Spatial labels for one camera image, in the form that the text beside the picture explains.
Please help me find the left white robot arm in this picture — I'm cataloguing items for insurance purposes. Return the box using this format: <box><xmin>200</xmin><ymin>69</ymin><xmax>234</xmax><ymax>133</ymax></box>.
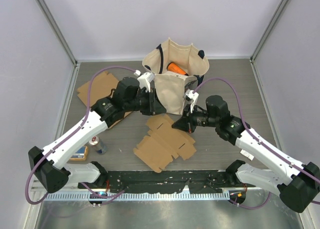
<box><xmin>28</xmin><ymin>73</ymin><xmax>167</xmax><ymax>194</ymax></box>

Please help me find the beige canvas tote bag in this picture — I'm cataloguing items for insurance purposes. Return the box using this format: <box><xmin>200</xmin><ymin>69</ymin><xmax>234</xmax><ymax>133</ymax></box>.
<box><xmin>142</xmin><ymin>38</ymin><xmax>210</xmax><ymax>115</ymax></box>

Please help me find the brown cardboard box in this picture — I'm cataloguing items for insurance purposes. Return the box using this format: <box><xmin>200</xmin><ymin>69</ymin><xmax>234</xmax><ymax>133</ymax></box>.
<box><xmin>133</xmin><ymin>114</ymin><xmax>197</xmax><ymax>173</ymax></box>

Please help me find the right aluminium frame post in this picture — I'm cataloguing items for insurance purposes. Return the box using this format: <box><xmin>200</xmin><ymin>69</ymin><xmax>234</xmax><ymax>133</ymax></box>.
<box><xmin>250</xmin><ymin>0</ymin><xmax>291</xmax><ymax>63</ymax></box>

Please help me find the slotted cable duct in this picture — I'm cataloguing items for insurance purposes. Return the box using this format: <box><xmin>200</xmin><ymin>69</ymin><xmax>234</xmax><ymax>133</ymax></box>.
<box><xmin>45</xmin><ymin>190</ymin><xmax>230</xmax><ymax>203</ymax></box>

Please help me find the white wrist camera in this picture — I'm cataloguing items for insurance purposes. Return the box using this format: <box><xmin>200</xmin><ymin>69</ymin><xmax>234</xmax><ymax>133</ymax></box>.
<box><xmin>183</xmin><ymin>89</ymin><xmax>199</xmax><ymax>113</ymax></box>
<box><xmin>133</xmin><ymin>70</ymin><xmax>155</xmax><ymax>93</ymax></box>

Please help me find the yellow blue snack box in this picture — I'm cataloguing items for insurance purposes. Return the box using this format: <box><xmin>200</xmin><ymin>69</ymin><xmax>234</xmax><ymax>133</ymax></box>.
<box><xmin>69</xmin><ymin>145</ymin><xmax>89</xmax><ymax>161</ymax></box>

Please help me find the orange bottle in bag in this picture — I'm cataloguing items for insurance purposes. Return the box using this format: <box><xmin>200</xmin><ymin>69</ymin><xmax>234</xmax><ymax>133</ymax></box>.
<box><xmin>167</xmin><ymin>62</ymin><xmax>189</xmax><ymax>76</ymax></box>

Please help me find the silver blue drink can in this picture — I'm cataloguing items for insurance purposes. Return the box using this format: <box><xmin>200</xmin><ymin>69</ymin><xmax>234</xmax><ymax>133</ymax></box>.
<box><xmin>88</xmin><ymin>135</ymin><xmax>107</xmax><ymax>155</ymax></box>

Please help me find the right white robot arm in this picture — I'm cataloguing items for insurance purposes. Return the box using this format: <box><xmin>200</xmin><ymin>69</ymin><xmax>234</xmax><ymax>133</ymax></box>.
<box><xmin>172</xmin><ymin>90</ymin><xmax>320</xmax><ymax>213</ymax></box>

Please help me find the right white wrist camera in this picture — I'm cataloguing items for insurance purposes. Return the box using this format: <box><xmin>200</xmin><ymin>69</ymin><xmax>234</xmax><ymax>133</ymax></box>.
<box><xmin>183</xmin><ymin>89</ymin><xmax>199</xmax><ymax>113</ymax></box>

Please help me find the flat cardboard sheet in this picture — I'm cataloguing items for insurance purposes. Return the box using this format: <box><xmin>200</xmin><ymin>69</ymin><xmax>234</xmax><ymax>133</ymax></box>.
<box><xmin>76</xmin><ymin>70</ymin><xmax>134</xmax><ymax>130</ymax></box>

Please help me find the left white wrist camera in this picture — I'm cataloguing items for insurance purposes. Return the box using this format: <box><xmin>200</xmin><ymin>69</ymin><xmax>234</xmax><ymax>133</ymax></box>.
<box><xmin>133</xmin><ymin>70</ymin><xmax>155</xmax><ymax>93</ymax></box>

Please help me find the aluminium frame post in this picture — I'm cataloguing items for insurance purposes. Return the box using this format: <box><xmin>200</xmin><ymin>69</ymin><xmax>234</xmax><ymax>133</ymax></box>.
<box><xmin>35</xmin><ymin>0</ymin><xmax>78</xmax><ymax>66</ymax></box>
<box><xmin>250</xmin><ymin>0</ymin><xmax>291</xmax><ymax>63</ymax></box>

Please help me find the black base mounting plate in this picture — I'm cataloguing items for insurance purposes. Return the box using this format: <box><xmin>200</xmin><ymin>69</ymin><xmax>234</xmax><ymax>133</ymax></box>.
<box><xmin>89</xmin><ymin>170</ymin><xmax>244</xmax><ymax>194</ymax></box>

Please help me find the left aluminium frame post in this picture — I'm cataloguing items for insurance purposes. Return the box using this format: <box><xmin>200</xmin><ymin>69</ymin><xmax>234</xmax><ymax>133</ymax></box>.
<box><xmin>35</xmin><ymin>0</ymin><xmax>78</xmax><ymax>66</ymax></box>

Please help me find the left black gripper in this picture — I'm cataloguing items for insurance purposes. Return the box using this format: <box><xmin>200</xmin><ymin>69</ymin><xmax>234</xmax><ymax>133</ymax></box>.
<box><xmin>124</xmin><ymin>88</ymin><xmax>167</xmax><ymax>116</ymax></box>

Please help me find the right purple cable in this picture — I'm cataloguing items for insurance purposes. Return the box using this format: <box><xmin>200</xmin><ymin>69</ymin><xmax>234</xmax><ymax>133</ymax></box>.
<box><xmin>192</xmin><ymin>77</ymin><xmax>320</xmax><ymax>210</ymax></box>

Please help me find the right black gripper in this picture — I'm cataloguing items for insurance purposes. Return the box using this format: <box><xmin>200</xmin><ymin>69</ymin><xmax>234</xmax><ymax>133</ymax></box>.
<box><xmin>172</xmin><ymin>102</ymin><xmax>219</xmax><ymax>134</ymax></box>

